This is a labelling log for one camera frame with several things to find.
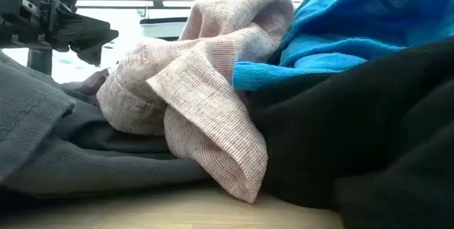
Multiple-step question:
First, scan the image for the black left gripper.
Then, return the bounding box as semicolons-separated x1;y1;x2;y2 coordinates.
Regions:
0;0;120;66

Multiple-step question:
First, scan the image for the dark grey shirt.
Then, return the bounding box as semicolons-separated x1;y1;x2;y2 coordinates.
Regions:
0;50;214;200

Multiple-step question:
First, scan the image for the pink knit garment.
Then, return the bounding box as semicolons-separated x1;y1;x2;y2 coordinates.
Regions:
96;0;295;204

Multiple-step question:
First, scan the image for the bright blue garment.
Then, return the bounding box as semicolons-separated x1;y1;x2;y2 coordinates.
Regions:
232;0;454;94

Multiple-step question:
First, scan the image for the black garment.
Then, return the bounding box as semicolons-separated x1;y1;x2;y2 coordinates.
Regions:
244;39;454;229

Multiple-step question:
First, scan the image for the black vertical post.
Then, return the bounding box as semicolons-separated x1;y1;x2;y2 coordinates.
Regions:
26;48;54;77

